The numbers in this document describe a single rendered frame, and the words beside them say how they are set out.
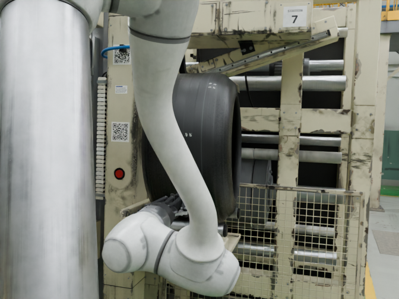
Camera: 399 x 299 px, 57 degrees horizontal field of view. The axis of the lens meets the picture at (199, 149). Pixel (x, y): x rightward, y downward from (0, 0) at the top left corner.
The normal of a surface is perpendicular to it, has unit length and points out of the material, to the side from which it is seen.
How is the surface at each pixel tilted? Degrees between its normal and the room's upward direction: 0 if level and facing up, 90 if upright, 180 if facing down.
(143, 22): 119
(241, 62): 90
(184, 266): 105
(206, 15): 90
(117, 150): 90
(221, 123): 74
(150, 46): 130
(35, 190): 68
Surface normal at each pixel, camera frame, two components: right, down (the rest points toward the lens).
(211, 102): 0.11, -0.48
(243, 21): -0.26, 0.04
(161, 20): 0.07, 0.66
